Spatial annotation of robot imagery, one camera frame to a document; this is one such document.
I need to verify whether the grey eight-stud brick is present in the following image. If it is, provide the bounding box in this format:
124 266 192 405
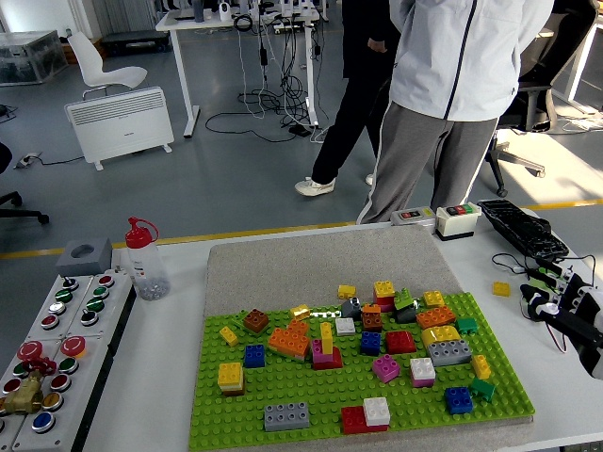
263 401 312 433
427 339 473 368

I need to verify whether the white emergency stop box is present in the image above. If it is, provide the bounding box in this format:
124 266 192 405
0 329 117 452

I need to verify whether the green sloped brick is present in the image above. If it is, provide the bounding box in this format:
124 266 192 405
393 287 416 311

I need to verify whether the person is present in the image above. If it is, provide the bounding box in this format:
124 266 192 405
294 0 401 198
356 0 556 226

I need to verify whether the yellow curved brick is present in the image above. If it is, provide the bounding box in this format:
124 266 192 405
420 325 462 348

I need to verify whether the black keyboard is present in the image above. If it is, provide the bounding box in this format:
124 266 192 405
477 198 570 261

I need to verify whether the grey fabric mat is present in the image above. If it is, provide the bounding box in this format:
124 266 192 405
187 227 537 452

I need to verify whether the white selector switch box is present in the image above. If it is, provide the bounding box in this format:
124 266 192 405
28 270 136 340

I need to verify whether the magenta four-stud brick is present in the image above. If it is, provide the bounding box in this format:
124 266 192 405
371 353 402 384

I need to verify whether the green studded baseplate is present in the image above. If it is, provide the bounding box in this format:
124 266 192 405
187 291 536 452

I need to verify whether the black cable tangle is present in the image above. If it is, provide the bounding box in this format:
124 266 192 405
204 13 331 142

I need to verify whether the black chair base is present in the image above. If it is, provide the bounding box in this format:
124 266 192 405
0 140 51 226

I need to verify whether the white desk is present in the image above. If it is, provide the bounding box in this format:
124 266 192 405
562 18 603 117
155 7 322 139

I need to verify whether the grey two-button switch box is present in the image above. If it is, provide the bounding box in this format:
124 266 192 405
390 207 436 228

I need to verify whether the clear storage box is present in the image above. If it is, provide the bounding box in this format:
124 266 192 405
0 30 70 87

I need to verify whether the red white wire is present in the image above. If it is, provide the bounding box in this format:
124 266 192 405
546 322 569 354

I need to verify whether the red curved brick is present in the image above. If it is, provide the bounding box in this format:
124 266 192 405
385 330 418 356

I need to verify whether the brass valve red handle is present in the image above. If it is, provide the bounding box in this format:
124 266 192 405
0 355 58 416

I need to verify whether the red base brick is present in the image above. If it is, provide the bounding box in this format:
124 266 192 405
312 347 345 372

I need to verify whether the white red green button box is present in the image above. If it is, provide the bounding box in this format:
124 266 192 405
434 203 482 242

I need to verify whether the black flat dolly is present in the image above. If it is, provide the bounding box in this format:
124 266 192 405
100 31 171 54

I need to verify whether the dark grey brick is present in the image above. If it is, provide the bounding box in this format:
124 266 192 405
395 304 421 325

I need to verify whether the orange eight-stud brick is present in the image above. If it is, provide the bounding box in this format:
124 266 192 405
416 305 458 331
267 327 313 363

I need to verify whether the clear bottle red cap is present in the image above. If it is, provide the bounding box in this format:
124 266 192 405
123 216 171 302

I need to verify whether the black office chair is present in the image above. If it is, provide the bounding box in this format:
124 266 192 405
483 0 603 199

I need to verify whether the red eight-stud brick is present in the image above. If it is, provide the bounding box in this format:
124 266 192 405
339 404 392 436

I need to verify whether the black plug with cord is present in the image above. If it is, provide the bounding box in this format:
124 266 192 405
491 252 597 283

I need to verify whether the blue four-stud brick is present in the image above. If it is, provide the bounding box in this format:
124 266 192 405
444 386 474 416
359 330 383 357
243 344 267 370

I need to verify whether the white power strip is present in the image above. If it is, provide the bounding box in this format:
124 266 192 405
13 151 44 170

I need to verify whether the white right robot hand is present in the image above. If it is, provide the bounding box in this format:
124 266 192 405
519 264 603 380

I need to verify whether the white plastic chair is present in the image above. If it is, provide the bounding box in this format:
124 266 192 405
67 30 149 101

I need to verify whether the white panel heater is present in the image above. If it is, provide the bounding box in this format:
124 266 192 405
64 86 175 171

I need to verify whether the grey block round recess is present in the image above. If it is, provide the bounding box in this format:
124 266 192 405
55 236 114 277

